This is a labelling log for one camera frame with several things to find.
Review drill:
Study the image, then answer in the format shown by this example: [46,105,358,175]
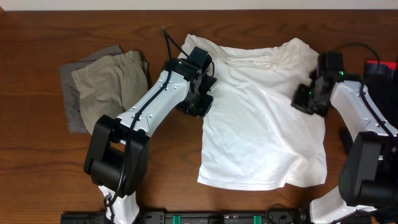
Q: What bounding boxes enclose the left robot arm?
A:
[84,47,217,223]

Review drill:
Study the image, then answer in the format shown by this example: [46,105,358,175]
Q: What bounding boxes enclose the black garment pile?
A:
[338,73,398,156]

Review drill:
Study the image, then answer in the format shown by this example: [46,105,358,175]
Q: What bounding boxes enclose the black mounting rail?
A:
[60,210,312,224]

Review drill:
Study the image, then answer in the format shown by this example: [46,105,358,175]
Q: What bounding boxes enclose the khaki folded shorts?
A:
[72,50,149,134]

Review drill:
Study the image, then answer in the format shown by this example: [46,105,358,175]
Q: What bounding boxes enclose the black red striped garment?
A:
[365,60,397,79]

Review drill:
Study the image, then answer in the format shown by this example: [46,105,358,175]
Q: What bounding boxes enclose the grey folded garment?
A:
[59,45,123,133]

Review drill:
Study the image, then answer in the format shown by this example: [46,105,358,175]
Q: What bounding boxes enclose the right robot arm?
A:
[291,52,397,223]

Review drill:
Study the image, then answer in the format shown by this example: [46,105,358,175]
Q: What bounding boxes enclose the white t-shirt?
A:
[182,35,327,191]

